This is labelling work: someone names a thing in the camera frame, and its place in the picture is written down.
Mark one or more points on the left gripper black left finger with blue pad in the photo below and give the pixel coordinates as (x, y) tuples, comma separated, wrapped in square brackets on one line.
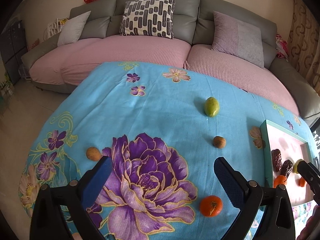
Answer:
[(92, 182)]

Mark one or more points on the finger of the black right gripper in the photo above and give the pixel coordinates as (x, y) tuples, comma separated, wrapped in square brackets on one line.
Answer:
[(311, 175)]

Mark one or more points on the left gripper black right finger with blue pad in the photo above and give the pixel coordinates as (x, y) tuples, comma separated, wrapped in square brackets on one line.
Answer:
[(242, 193)]

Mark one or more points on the orange tangerine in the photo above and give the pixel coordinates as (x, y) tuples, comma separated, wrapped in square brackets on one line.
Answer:
[(279, 180), (211, 206), (302, 182)]

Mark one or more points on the green fruit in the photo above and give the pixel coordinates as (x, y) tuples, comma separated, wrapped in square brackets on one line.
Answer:
[(295, 167), (211, 107)]

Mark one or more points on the brown longan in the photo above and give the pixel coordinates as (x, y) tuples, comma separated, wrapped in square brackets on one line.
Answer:
[(93, 154), (219, 142)]

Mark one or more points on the dark red jujube date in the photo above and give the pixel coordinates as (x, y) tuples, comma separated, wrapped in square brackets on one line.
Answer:
[(276, 160)]

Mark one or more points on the person's hand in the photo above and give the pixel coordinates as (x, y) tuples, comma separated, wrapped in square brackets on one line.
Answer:
[(310, 224)]

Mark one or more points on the white tray teal rim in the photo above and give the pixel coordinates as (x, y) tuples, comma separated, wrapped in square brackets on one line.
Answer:
[(283, 150)]

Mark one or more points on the green fruit on cloth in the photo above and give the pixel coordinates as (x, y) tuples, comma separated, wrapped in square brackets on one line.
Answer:
[(211, 107)]

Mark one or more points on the blue floral tablecloth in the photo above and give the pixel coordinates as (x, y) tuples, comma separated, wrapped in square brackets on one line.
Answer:
[(150, 120)]

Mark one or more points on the grey sofa pink cover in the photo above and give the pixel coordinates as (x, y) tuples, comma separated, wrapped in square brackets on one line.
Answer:
[(62, 68)]

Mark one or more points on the pink white toy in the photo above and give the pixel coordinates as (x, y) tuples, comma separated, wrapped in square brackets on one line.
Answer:
[(281, 48)]

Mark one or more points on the brown patterned curtain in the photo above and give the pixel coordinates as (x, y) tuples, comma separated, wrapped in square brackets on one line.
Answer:
[(304, 44)]

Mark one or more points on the lilac grey cushion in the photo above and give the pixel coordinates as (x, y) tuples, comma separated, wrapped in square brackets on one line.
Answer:
[(237, 38)]

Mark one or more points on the light grey cushion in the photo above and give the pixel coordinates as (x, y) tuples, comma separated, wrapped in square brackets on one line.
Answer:
[(72, 29)]

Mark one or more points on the dark grey cabinet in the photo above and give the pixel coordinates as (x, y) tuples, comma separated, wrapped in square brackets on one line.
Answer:
[(13, 46)]

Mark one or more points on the white magazine rack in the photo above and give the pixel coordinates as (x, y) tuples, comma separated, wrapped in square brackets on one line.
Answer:
[(54, 28)]

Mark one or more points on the black white patterned cushion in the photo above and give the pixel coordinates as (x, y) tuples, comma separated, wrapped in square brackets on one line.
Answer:
[(148, 18)]

